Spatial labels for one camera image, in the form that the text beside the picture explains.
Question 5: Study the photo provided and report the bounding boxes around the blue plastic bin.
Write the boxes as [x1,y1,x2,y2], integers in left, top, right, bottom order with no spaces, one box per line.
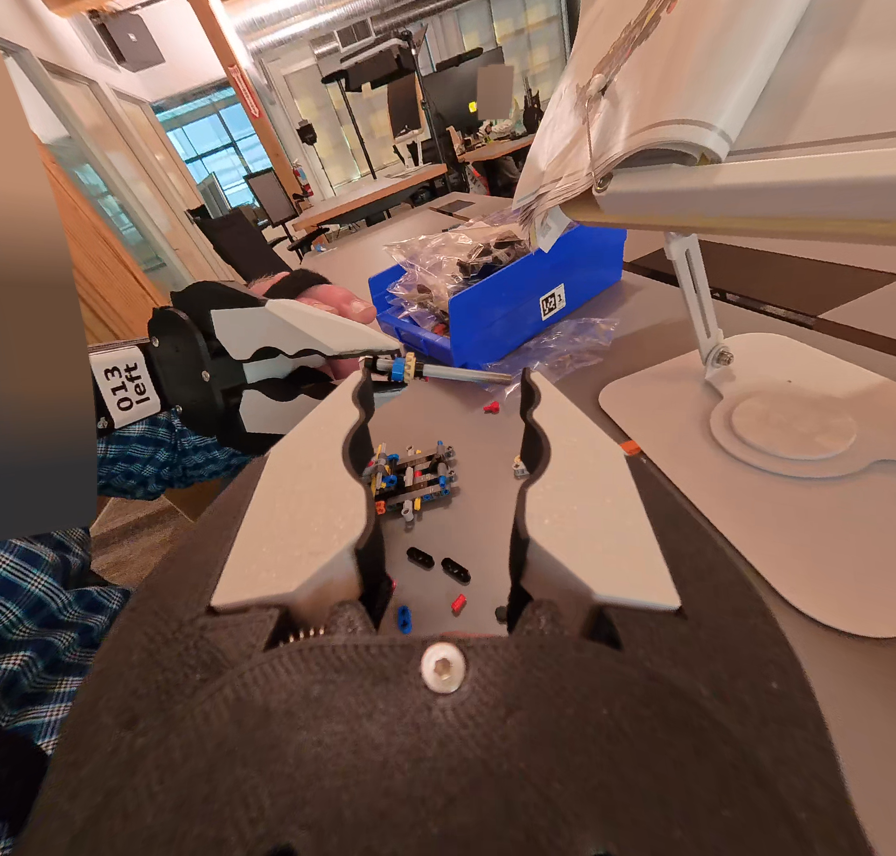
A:
[369,225,627,370]

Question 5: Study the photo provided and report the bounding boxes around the empty clear plastic bag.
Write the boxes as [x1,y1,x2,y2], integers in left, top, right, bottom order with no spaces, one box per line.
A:
[490,317,620,381]

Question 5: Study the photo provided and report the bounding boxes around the person's left hand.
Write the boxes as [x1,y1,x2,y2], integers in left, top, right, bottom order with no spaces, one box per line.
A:
[248,276,380,326]

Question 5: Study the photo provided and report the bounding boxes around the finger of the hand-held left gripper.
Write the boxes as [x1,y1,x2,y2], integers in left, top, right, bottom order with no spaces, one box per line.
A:
[210,299,405,384]
[238,379,338,456]

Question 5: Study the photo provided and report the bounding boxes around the grey wall-mounted box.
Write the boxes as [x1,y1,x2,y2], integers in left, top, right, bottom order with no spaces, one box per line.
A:
[94,9,165,73]

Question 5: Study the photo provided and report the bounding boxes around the white book stand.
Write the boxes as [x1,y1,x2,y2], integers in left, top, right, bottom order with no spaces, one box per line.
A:
[560,163,896,638]

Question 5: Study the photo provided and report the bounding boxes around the red hanging sign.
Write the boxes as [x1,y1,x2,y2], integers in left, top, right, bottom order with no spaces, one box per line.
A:
[227,65,261,118]

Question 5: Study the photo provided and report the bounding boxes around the long lego chassis assembly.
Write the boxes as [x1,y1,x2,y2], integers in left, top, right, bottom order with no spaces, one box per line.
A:
[367,442,459,521]

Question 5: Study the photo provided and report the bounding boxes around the small lego gear subassembly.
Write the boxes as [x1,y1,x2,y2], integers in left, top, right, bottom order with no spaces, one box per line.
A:
[360,352,513,388]

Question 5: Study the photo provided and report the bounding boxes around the wooden office desk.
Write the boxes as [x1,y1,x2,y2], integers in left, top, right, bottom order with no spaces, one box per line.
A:
[290,163,449,234]
[458,135,536,171]

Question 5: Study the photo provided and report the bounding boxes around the grey screen on stand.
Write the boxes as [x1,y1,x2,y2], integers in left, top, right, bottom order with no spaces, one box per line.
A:
[244,168,298,241]

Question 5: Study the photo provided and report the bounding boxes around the clear bags of lego parts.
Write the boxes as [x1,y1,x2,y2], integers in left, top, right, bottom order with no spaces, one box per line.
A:
[384,213,561,332]

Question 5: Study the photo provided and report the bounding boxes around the person's left forearm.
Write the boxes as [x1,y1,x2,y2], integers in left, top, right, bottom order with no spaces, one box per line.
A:
[98,411,253,500]

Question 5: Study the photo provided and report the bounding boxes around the black office chair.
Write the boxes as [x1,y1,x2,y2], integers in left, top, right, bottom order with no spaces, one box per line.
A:
[192,208,295,286]

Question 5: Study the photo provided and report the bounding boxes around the black overhead light panel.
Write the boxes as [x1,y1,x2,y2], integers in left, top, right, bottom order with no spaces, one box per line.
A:
[339,40,421,94]

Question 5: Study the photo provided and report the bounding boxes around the open lego instruction booklet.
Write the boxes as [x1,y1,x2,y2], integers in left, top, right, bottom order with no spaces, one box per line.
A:
[513,0,896,248]

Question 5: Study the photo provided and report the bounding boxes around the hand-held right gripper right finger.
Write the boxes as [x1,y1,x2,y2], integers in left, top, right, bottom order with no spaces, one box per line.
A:
[506,368,683,622]

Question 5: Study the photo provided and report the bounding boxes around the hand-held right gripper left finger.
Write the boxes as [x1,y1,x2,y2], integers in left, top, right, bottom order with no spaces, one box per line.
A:
[210,369,394,624]

